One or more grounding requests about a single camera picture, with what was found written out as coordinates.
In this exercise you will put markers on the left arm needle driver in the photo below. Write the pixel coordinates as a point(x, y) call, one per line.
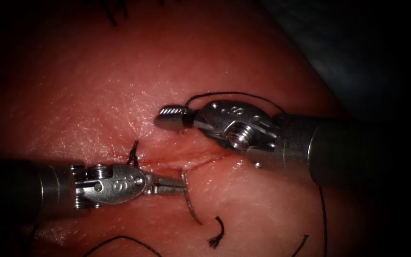
point(116, 185)

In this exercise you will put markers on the right arm needle driver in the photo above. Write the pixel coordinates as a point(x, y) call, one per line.
point(223, 114)

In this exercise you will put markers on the left arm needle driver jaw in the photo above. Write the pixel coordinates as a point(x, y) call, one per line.
point(166, 181)
point(166, 191)

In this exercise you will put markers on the right arm needle driver jaw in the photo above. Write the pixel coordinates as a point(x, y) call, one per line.
point(173, 110)
point(170, 122)

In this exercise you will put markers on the curved steel needle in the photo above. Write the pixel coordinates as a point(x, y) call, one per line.
point(187, 200)

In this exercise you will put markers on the dark right arm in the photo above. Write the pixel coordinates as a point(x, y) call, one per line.
point(334, 153)

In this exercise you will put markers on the dark left arm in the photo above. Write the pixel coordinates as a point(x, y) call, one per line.
point(23, 189)

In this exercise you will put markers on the black stitching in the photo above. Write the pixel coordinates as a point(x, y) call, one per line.
point(133, 155)

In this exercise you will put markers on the tissue pad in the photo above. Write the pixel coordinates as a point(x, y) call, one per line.
point(120, 89)

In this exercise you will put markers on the short black thread piece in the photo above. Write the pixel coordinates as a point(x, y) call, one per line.
point(221, 232)

